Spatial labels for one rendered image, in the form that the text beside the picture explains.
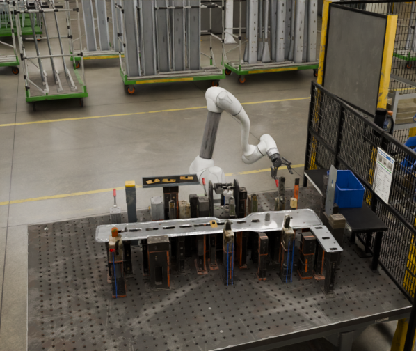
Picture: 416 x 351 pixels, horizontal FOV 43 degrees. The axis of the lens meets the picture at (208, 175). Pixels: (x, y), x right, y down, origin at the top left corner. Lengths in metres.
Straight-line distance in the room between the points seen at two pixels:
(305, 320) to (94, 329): 1.13
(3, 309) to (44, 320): 1.38
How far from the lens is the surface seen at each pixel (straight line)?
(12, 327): 4.24
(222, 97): 3.75
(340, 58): 5.78
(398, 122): 5.48
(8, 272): 4.86
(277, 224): 3.24
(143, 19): 9.89
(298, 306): 3.09
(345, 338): 3.19
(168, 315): 3.00
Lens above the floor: 2.58
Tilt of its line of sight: 24 degrees down
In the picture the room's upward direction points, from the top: straight up
